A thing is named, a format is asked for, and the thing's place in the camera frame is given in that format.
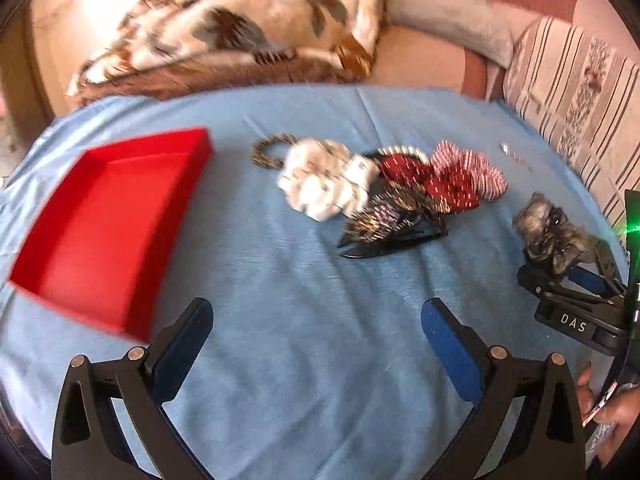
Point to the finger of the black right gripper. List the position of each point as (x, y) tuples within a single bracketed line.
[(538, 282), (602, 264)]

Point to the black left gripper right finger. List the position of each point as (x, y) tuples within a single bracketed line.
[(547, 441)]

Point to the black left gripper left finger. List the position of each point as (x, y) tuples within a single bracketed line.
[(88, 441)]

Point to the red white plaid scrunchie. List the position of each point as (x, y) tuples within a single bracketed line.
[(487, 181)]

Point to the red polka dot scrunchie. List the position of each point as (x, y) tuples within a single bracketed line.
[(451, 189)]

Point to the black beaded hair clip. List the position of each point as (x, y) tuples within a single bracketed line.
[(395, 219)]

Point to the white patterned scrunchie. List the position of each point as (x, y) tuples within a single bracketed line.
[(322, 178)]

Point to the person's right hand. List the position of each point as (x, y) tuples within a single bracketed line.
[(621, 412)]

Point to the red tray box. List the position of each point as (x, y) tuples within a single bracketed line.
[(99, 249)]

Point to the striped floral pillow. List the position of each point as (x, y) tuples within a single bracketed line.
[(582, 96)]

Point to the light blue towel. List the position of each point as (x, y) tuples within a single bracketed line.
[(317, 367)]

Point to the pink bed sheet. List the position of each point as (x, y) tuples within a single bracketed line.
[(411, 58)]

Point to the grey pillow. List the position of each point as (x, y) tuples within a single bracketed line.
[(473, 24)]

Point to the floral leaf quilt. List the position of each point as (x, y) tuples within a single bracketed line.
[(169, 48)]

